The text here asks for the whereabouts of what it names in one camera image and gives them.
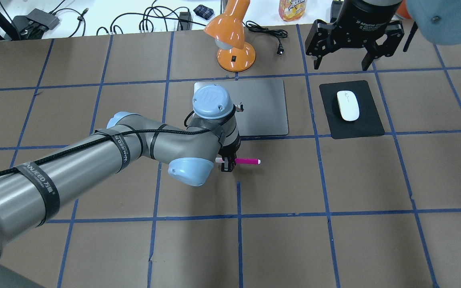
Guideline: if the silver laptop notebook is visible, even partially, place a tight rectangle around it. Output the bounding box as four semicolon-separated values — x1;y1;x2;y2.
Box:
194;78;289;137

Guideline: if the orange desk lamp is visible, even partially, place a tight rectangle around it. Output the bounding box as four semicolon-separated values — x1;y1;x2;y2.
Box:
203;0;256;72

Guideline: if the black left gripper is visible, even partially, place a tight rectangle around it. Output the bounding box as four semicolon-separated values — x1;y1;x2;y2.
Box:
219;140;241;172

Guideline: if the yellow drink bottle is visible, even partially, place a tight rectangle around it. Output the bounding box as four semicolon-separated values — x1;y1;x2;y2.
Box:
278;0;307;22

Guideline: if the white computer mouse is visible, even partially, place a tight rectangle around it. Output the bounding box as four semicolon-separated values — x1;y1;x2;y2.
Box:
337;90;360;122

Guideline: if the pink marker pen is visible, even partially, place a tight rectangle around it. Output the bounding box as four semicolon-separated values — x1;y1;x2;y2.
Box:
215;157;261;165

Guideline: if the black mousepad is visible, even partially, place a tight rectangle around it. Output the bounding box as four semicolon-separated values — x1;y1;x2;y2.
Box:
319;80;385;139

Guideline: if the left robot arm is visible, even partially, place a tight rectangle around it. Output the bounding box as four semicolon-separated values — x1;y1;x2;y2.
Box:
0;84;243;288

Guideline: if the grey usb hub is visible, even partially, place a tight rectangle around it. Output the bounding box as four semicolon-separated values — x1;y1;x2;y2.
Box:
26;8;60;30

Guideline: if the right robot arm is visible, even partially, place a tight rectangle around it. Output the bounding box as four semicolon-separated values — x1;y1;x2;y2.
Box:
305;0;461;71

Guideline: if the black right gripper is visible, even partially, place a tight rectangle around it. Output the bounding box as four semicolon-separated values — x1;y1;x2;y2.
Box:
305;0;405;71

